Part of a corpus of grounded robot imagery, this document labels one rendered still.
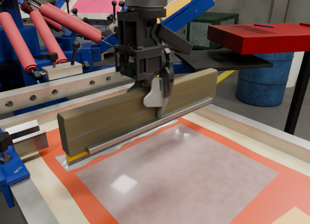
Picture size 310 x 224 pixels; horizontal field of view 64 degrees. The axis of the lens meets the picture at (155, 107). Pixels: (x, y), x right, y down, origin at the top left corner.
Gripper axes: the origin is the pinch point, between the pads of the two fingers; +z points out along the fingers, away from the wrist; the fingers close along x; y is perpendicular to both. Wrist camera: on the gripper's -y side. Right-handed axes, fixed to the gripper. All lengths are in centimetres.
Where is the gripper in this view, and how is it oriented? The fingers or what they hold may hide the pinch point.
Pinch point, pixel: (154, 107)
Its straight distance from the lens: 53.7
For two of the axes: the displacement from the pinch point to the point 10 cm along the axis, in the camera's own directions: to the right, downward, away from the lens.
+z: 0.0, 9.0, 4.3
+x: 6.6, 3.2, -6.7
